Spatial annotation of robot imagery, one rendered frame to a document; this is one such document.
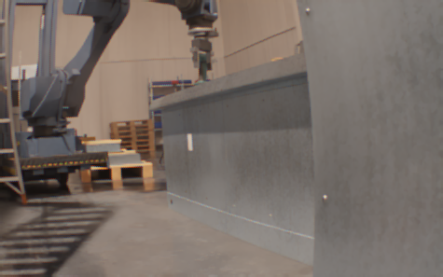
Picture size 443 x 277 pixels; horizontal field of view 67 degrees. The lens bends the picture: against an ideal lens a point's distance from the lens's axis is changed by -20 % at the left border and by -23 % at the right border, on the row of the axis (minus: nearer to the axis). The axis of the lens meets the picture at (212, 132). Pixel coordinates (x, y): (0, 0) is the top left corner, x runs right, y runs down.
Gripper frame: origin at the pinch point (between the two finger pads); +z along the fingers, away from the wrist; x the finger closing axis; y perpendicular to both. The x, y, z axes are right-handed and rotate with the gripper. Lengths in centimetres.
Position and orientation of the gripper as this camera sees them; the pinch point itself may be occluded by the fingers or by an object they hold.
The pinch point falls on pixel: (202, 65)
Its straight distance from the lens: 210.0
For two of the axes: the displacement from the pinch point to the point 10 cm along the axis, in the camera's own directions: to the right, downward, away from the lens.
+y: -8.8, 0.6, 4.6
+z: 0.7, 10.0, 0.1
